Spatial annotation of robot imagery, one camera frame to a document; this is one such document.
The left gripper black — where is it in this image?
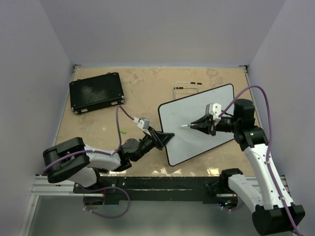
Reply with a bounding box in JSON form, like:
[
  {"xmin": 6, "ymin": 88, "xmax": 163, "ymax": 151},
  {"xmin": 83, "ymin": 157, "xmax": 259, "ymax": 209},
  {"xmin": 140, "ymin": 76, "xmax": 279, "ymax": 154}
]
[{"xmin": 133, "ymin": 126, "xmax": 174, "ymax": 162}]

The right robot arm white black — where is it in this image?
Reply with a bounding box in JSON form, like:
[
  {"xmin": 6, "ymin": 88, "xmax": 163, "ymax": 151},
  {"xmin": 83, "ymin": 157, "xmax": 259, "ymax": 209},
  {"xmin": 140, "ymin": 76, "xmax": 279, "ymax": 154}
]
[{"xmin": 189, "ymin": 99, "xmax": 305, "ymax": 236}]

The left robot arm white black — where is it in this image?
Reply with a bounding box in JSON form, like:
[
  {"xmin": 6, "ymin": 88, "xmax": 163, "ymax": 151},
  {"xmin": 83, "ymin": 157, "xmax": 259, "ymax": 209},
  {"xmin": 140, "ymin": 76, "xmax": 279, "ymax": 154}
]
[{"xmin": 43, "ymin": 127, "xmax": 175, "ymax": 193}]

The black flat case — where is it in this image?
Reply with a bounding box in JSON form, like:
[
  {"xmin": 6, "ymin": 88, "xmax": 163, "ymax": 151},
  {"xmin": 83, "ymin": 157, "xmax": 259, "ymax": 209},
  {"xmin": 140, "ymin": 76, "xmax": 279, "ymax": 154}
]
[{"xmin": 69, "ymin": 72, "xmax": 126, "ymax": 115}]

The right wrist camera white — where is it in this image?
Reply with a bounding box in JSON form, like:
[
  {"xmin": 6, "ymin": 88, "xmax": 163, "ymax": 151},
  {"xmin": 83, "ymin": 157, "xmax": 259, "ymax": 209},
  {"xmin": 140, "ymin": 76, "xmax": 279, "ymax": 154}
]
[{"xmin": 205, "ymin": 103, "xmax": 221, "ymax": 125}]

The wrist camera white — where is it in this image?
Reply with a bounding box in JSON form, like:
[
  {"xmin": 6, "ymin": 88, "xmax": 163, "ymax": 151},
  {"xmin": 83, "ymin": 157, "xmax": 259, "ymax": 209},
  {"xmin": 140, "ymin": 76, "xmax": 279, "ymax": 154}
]
[
  {"xmin": 137, "ymin": 117, "xmax": 150, "ymax": 135},
  {"xmin": 205, "ymin": 103, "xmax": 221, "ymax": 125}
]

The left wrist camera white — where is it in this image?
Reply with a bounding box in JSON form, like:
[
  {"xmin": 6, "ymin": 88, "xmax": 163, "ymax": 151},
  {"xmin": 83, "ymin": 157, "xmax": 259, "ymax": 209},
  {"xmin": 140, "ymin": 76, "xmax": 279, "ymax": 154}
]
[{"xmin": 137, "ymin": 117, "xmax": 150, "ymax": 135}]

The wire whiteboard stand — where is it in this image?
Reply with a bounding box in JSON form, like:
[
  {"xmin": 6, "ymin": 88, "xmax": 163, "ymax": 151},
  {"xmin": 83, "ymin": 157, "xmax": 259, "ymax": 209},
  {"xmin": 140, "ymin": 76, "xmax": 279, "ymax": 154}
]
[{"xmin": 173, "ymin": 81, "xmax": 203, "ymax": 100}]

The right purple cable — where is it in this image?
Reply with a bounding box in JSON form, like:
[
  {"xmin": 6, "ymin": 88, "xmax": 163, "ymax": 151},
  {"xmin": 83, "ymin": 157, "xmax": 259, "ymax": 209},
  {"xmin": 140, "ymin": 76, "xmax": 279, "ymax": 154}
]
[{"xmin": 221, "ymin": 85, "xmax": 301, "ymax": 236}]

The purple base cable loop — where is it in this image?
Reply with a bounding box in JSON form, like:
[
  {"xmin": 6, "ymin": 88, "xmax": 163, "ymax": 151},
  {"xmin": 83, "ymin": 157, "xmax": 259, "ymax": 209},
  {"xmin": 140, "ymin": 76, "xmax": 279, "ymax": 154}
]
[{"xmin": 83, "ymin": 185, "xmax": 131, "ymax": 218}]

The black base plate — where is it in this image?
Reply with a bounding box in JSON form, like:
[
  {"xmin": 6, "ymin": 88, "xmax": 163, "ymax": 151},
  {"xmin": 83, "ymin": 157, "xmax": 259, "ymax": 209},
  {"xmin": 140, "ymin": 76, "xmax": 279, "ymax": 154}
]
[{"xmin": 73, "ymin": 176, "xmax": 247, "ymax": 205}]

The aluminium front rail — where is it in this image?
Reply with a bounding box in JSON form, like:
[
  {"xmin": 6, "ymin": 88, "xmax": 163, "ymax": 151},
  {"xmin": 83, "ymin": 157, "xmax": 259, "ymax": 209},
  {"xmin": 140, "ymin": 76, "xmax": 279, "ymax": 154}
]
[{"xmin": 31, "ymin": 176, "xmax": 102, "ymax": 197}]

